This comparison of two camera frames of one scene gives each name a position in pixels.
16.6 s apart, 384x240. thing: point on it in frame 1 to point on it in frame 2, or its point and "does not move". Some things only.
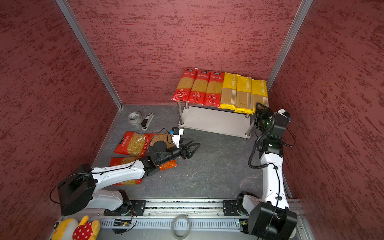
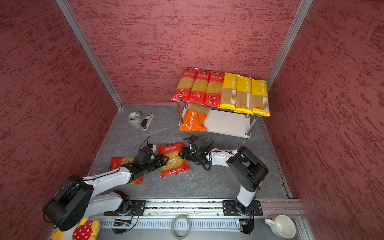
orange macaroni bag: (167, 139) to (195, 118)
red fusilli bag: (117, 161) does not move
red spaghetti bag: (199, 87) does not move
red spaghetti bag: (185, 85) does not move
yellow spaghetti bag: (244, 97) does not move
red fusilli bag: (134, 143) to (176, 164)
